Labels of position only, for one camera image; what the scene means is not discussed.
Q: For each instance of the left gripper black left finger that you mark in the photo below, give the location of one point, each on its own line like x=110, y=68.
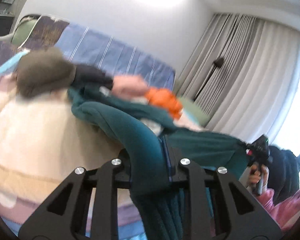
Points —
x=64, y=213

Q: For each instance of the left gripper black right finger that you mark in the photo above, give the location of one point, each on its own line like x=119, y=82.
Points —
x=216, y=205

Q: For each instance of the dark green fleece jacket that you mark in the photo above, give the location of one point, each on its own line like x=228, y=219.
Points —
x=160, y=207

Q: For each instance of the pile of dark clothes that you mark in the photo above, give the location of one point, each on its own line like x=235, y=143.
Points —
x=283, y=174

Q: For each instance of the right hand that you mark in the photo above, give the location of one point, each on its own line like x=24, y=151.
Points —
x=256, y=175

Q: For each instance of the pink fleece sleeve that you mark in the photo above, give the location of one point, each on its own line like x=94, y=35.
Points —
x=286, y=213

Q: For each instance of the cream pink plush blanket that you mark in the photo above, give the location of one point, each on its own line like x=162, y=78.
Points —
x=41, y=143

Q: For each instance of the green pillow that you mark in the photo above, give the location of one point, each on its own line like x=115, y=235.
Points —
x=194, y=111
x=23, y=30

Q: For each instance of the grey white curtain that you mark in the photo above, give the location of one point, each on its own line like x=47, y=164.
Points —
x=254, y=92

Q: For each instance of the black floor lamp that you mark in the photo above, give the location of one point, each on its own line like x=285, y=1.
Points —
x=217, y=64

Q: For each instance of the orange folded puffer jacket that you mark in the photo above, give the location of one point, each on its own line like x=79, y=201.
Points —
x=165, y=99

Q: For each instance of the pink folded quilted jacket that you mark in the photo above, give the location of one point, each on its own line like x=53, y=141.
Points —
x=129, y=86

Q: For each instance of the black folded puffer jacket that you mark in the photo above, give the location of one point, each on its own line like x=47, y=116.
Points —
x=86, y=74

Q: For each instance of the brown folded fleece garment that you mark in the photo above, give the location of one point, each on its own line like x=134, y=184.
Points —
x=42, y=71

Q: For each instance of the light blue bed sheet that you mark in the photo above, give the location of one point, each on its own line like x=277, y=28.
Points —
x=10, y=66

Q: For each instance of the blue plaid quilt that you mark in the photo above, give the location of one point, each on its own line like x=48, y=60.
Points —
x=84, y=45

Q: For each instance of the dark patterned pillow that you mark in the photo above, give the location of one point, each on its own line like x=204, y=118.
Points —
x=45, y=33

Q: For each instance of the green pillow at left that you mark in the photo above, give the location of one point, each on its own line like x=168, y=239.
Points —
x=23, y=30

